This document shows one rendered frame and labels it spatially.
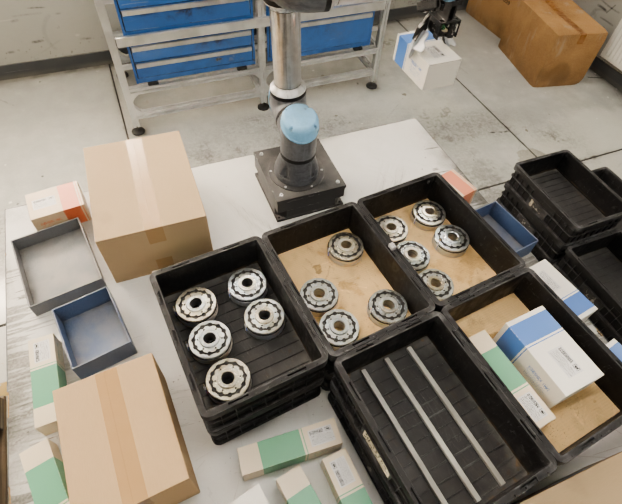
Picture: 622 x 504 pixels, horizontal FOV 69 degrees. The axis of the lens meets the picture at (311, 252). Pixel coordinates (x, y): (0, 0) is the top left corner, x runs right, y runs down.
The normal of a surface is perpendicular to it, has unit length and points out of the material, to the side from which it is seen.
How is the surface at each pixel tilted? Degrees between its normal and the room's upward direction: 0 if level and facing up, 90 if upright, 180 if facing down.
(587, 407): 0
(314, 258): 0
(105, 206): 0
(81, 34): 90
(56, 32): 90
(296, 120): 9
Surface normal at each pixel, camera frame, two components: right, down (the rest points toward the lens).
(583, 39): 0.20, 0.77
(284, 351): 0.05, -0.61
